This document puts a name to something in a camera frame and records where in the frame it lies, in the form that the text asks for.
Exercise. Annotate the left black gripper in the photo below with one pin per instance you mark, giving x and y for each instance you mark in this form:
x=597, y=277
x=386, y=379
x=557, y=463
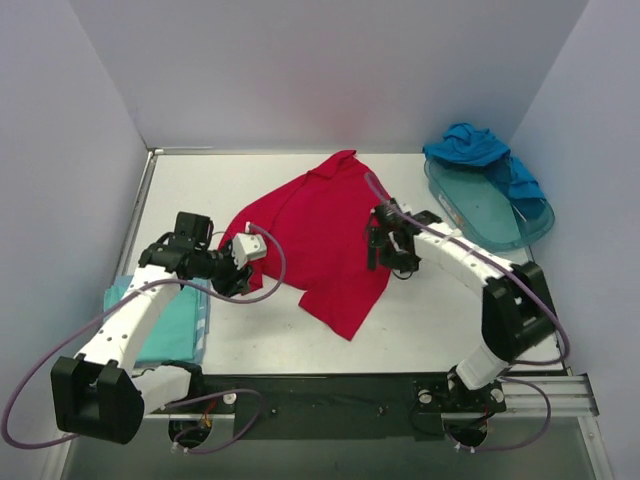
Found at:
x=232, y=279

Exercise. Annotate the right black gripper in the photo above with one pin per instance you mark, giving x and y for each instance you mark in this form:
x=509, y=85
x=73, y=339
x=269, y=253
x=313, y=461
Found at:
x=388, y=242

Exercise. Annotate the red polo shirt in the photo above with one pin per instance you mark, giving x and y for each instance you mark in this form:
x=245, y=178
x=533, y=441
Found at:
x=319, y=220

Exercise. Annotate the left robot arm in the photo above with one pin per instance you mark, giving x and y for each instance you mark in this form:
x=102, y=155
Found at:
x=95, y=393

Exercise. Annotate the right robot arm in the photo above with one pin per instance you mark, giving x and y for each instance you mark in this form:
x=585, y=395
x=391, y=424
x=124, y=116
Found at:
x=516, y=308

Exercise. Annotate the folded light blue shirt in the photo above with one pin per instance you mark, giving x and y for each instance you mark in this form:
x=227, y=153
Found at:
x=202, y=320

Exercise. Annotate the folded teal shirt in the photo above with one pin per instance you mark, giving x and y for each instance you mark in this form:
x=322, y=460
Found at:
x=165, y=325

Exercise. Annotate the teal plastic basket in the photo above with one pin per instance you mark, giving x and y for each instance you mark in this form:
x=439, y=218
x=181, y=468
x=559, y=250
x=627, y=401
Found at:
x=482, y=212

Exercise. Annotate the blue t shirt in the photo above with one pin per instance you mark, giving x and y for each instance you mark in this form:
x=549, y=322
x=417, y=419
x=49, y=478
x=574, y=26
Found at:
x=481, y=150

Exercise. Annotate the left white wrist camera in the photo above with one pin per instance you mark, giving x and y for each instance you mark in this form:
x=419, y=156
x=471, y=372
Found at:
x=248, y=247

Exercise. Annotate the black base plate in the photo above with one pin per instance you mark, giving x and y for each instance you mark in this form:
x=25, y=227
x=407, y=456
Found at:
x=425, y=406

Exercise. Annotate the aluminium front rail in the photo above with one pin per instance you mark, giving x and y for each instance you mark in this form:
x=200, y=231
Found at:
x=527, y=396

